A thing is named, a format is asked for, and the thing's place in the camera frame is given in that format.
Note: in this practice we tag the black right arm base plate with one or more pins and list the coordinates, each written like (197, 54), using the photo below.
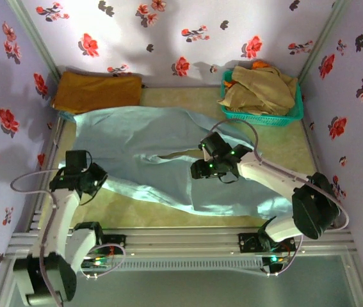
(248, 243)

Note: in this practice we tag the light blue trousers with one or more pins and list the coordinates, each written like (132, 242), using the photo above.
(130, 137)

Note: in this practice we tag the orange garment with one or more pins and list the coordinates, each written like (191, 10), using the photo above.
(259, 64)

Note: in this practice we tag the khaki crumpled trousers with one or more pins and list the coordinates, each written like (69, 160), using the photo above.
(258, 89)

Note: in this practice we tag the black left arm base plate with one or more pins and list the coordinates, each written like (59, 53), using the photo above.
(117, 243)

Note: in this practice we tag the brown folded trousers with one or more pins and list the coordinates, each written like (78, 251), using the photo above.
(98, 92)

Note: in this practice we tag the aluminium corner post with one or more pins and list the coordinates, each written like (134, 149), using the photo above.
(322, 35)
(34, 35)

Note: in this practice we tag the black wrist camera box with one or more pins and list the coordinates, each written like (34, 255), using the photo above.
(216, 144)
(76, 161)

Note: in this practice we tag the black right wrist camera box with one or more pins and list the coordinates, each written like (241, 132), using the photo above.
(216, 144)

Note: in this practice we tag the wide aluminium frame rail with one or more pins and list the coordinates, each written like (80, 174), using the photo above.
(181, 240)

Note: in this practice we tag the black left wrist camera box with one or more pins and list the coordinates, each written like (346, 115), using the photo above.
(76, 161)

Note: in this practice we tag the green-lit circuit board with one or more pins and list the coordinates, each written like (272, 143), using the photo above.
(274, 258)
(98, 263)

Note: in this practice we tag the blue denim folded jeans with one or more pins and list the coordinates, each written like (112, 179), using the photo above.
(66, 115)

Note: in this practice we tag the aluminium table edge rail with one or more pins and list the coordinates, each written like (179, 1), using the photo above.
(181, 86)
(38, 208)
(310, 144)

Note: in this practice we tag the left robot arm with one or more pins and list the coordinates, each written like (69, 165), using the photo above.
(62, 217)

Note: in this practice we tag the teal plastic basket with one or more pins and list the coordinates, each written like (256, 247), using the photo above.
(258, 120)

